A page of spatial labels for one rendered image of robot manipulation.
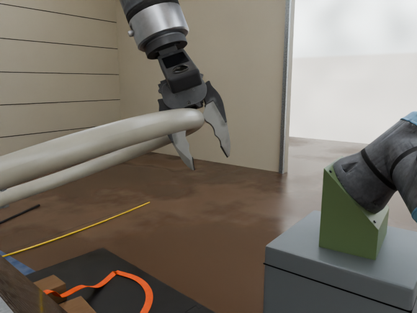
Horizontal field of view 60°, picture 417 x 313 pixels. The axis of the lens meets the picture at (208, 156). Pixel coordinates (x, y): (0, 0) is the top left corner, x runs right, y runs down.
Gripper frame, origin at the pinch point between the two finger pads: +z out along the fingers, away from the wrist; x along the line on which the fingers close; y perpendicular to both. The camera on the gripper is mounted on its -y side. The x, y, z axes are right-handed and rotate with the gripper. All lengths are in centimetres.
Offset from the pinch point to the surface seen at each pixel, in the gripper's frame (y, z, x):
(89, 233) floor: 275, 35, 108
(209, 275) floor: 196, 85, 17
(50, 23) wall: 569, -285, 133
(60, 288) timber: 167, 48, 102
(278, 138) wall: 475, 28, -138
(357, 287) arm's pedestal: 33, 46, -26
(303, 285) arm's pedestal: 43, 45, -15
